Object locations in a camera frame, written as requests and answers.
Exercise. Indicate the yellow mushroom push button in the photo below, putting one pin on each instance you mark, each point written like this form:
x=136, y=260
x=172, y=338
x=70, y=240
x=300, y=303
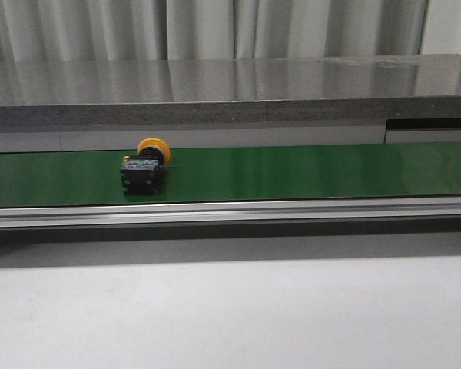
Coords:
x=142, y=173

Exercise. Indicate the green conveyor belt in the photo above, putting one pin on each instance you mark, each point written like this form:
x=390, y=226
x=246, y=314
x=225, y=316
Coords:
x=50, y=179

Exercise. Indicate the grey stone counter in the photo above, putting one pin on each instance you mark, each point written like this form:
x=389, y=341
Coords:
x=97, y=105

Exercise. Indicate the white curtain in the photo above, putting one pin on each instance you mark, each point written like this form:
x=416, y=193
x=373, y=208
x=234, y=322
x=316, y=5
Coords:
x=178, y=30

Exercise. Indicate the aluminium conveyor frame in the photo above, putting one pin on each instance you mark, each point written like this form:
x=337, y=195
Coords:
x=230, y=219

